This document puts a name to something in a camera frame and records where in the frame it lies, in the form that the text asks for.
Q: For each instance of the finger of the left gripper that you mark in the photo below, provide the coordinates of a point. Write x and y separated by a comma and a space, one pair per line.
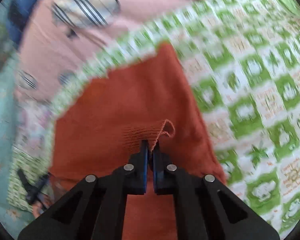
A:
36, 191
24, 181

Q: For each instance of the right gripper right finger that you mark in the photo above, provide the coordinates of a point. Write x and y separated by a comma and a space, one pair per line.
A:
204, 207

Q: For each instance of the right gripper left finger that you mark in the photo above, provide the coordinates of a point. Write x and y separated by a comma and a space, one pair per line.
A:
95, 207

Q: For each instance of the orange knit sweater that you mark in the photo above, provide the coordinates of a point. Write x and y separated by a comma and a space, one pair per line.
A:
150, 100

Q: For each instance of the teal floral pillow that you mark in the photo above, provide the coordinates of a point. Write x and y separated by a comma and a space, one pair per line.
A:
15, 214

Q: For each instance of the white floral pillow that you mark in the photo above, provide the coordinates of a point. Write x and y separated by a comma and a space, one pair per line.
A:
33, 116

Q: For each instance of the green patterned bed quilt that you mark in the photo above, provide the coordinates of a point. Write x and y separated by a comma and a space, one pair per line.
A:
242, 60

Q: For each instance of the pink heart pattern duvet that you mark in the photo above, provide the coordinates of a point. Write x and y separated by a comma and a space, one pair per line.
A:
49, 55

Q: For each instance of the navy blue patterned cloth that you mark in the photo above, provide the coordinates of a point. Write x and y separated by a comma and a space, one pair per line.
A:
18, 16

